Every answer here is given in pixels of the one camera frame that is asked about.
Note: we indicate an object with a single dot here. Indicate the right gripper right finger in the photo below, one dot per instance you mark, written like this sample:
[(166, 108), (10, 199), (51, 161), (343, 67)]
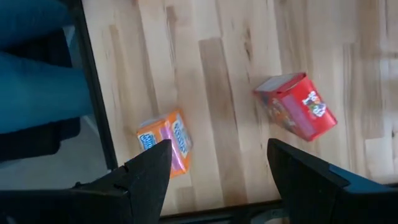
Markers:
[(311, 193)]

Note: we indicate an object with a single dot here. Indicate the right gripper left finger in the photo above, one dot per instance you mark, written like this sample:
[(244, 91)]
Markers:
[(140, 186)]

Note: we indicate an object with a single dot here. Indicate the orange Mini Wheats cereal box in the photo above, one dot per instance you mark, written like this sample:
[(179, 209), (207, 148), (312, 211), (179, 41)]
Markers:
[(177, 133)]

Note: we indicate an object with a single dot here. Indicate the red Froot Loops cereal box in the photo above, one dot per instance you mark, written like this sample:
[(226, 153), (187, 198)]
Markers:
[(298, 109)]

